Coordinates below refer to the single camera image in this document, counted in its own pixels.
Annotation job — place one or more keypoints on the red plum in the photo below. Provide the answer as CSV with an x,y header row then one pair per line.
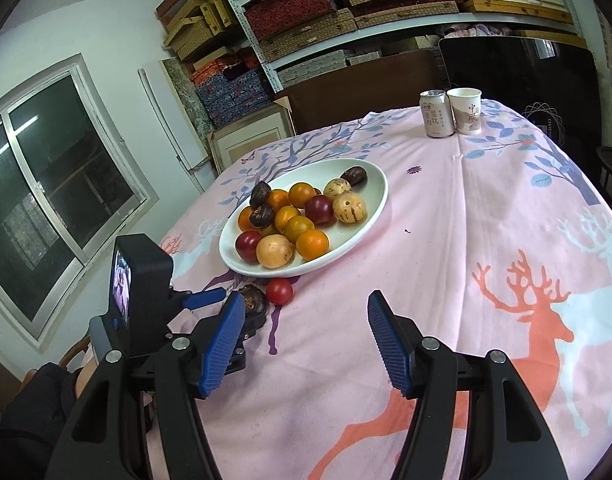
x,y
279,291
318,208
247,246

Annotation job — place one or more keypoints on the black glossy panel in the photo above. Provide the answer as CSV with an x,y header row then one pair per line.
x,y
510,70

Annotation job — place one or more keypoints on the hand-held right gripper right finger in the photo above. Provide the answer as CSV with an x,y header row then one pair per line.
x,y
390,345

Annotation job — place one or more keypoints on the pile of orange mandarins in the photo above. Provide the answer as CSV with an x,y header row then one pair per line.
x,y
312,245

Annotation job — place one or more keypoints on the white metal shelf rack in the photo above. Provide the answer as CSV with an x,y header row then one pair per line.
x,y
485,20

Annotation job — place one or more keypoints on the pale yellow round fruit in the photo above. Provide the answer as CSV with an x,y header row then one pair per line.
x,y
274,251

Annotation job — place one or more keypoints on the stack of patterned gift boxes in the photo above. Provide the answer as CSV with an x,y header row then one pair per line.
x,y
236,95

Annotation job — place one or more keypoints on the pink cloth bundle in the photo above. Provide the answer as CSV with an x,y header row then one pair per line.
x,y
475,30

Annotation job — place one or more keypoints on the framed picture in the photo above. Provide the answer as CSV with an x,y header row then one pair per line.
x,y
246,145

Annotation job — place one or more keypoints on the stack of light wooden boxes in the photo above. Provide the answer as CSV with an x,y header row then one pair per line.
x,y
515,2

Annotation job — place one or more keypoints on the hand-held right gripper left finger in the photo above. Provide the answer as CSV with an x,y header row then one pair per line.
x,y
223,345

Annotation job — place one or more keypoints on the pink drink can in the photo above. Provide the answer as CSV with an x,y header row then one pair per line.
x,y
435,115

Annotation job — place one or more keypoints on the dark brown wrinkled fruit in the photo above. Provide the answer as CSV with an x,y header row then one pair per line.
x,y
251,300
260,215
355,175
260,192

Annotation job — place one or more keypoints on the green patterned board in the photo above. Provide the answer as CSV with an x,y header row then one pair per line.
x,y
186,95

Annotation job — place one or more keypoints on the stack of woven flat boxes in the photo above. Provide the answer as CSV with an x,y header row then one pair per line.
x,y
306,35

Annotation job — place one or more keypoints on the white paper cup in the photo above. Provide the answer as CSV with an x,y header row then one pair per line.
x,y
465,112

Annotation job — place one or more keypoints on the white oval plate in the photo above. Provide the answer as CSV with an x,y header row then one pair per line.
x,y
370,195

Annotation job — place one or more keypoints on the stack of tan wicker cases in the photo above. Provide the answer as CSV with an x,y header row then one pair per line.
x,y
201,25

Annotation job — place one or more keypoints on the speckled pale yellow fruit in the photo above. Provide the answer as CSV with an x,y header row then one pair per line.
x,y
337,187
349,207

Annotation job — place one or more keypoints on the white board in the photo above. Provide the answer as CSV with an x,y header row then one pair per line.
x,y
166,110

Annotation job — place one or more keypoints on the person's left forearm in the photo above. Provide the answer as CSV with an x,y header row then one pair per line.
x,y
36,420

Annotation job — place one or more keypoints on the sliding glass window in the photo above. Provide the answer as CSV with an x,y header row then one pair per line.
x,y
61,170

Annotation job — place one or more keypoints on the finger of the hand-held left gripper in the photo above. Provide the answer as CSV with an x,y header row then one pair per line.
x,y
201,300
249,334

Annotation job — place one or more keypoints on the brown cardboard sheet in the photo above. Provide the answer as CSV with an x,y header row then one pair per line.
x,y
361,85

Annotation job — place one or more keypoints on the pink printed tablecloth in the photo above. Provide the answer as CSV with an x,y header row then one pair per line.
x,y
460,235

